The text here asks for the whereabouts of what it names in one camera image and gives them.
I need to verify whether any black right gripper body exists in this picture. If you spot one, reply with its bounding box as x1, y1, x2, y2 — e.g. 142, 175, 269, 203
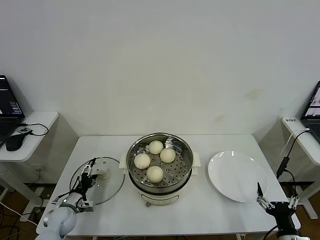
265, 200, 298, 232

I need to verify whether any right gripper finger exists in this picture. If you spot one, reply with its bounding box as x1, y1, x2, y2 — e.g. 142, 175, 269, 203
286, 194, 301, 211
255, 181, 274, 210

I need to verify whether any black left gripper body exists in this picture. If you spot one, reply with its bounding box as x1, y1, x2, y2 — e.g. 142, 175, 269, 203
78, 171, 98, 199

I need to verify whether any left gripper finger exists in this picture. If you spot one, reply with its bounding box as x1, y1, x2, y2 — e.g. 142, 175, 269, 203
88, 157, 98, 175
81, 162, 92, 176

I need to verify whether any glass pot lid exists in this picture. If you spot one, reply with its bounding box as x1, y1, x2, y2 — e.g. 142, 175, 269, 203
69, 156, 125, 206

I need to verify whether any white steamed baozi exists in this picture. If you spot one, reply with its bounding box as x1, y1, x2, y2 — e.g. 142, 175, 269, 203
148, 140, 165, 155
133, 153, 151, 170
159, 148, 176, 164
146, 165, 165, 183

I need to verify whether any stainless steel steamer basket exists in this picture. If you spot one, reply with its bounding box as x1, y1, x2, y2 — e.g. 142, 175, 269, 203
126, 132, 194, 188

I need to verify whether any white round plate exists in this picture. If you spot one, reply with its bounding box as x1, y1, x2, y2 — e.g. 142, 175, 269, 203
207, 150, 269, 203

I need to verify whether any white side table with label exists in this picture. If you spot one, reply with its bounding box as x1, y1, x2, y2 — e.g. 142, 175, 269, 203
281, 116, 320, 220

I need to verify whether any white side table with mouse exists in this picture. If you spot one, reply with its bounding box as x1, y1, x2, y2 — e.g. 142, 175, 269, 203
0, 111, 59, 208

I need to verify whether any white power strip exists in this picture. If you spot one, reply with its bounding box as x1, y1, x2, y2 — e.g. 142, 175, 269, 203
19, 208, 42, 223

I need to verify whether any black dongle with sticker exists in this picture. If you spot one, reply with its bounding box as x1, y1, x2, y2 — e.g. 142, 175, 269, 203
16, 126, 33, 136

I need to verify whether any cream electric cooking pot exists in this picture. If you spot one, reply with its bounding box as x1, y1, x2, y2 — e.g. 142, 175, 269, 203
119, 151, 202, 208

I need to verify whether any black computer mouse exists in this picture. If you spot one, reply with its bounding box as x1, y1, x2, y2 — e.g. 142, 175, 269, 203
5, 134, 26, 152

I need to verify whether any grey laptop with pale screen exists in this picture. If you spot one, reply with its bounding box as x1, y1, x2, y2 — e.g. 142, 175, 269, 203
299, 80, 320, 145

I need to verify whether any black laptop with dark screen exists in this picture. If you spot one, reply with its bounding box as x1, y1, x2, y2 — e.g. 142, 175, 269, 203
0, 74, 26, 148

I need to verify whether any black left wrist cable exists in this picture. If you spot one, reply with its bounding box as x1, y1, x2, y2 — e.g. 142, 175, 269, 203
51, 174, 84, 204

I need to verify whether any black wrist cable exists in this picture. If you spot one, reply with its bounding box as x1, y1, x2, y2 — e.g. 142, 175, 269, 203
51, 174, 84, 204
264, 224, 279, 240

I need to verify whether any white lid handle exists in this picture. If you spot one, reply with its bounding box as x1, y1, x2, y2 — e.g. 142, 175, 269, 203
92, 169, 110, 181

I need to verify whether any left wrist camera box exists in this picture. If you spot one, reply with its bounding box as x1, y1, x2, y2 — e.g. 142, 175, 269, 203
75, 199, 96, 214

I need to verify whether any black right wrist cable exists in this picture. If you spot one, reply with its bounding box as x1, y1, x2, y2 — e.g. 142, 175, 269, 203
264, 224, 279, 240

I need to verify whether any black cable with adapter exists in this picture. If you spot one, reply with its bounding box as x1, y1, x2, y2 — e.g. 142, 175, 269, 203
275, 128, 311, 206

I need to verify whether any black looped dongle cable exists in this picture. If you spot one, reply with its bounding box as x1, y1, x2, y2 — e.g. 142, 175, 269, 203
17, 122, 49, 137

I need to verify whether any white cable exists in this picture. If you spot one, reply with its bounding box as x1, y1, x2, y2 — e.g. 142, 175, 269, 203
279, 127, 310, 156

